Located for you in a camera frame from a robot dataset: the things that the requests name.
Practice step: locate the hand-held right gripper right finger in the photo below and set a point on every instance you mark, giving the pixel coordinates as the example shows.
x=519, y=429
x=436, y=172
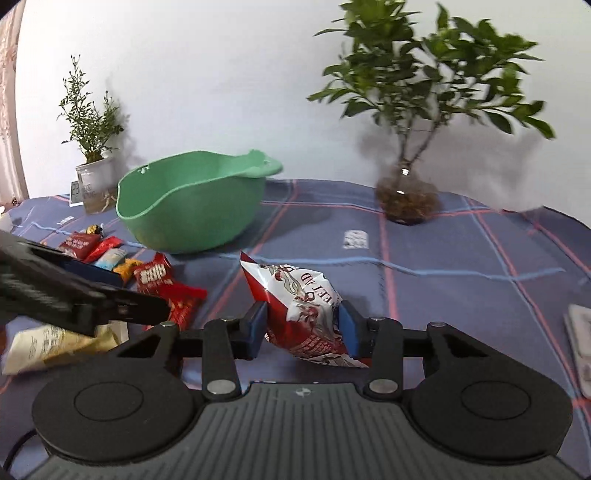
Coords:
x=350, y=330

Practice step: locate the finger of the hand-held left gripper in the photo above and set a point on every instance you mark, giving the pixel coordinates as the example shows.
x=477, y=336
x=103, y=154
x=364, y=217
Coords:
x=134, y=309
x=94, y=276

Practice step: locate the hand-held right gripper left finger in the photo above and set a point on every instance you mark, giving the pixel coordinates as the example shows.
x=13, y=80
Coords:
x=257, y=330

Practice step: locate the light blue snack packet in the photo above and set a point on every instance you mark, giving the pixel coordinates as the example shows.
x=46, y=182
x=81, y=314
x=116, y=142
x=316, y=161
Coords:
x=112, y=258

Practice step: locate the small bright red packet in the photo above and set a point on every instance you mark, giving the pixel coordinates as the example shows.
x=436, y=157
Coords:
x=104, y=248

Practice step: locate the orange snack packet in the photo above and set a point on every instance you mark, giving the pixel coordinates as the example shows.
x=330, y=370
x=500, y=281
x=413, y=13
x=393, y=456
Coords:
x=128, y=268

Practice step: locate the dark red snack packet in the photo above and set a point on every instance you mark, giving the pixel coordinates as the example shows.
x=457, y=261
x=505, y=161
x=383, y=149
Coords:
x=78, y=244

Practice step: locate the yellow and black candy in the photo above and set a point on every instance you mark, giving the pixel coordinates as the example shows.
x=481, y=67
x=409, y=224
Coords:
x=95, y=229

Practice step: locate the long red snack packet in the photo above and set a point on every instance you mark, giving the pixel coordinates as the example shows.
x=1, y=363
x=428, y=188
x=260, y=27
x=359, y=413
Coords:
x=184, y=302

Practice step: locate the red and white snack bag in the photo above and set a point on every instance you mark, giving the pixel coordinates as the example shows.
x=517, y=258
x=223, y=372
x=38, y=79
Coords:
x=300, y=295

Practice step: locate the long cream snack packet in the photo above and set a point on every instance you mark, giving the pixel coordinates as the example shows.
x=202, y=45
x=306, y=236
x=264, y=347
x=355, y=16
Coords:
x=41, y=346

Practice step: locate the green plastic bowl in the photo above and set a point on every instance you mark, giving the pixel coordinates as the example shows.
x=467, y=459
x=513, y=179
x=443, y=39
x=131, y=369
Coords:
x=194, y=217

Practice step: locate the white cloth label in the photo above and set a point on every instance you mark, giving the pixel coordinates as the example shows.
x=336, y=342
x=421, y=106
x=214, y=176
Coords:
x=355, y=239
x=65, y=221

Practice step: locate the small digital clock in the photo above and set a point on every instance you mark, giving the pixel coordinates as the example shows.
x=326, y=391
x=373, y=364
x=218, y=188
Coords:
x=76, y=193

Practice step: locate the small potted plant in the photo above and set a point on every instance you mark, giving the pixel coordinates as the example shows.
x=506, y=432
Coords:
x=94, y=180

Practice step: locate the blue plaid tablecloth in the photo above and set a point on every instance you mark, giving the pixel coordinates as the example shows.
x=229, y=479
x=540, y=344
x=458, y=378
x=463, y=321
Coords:
x=461, y=295

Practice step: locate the leafy plant in glass vase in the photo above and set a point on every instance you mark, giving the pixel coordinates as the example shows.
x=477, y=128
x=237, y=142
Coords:
x=408, y=198

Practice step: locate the pale patterned curtain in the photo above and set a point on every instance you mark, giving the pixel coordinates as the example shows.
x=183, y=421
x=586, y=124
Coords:
x=9, y=115

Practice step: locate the white folded paper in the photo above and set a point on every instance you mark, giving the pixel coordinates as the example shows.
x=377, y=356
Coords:
x=581, y=341

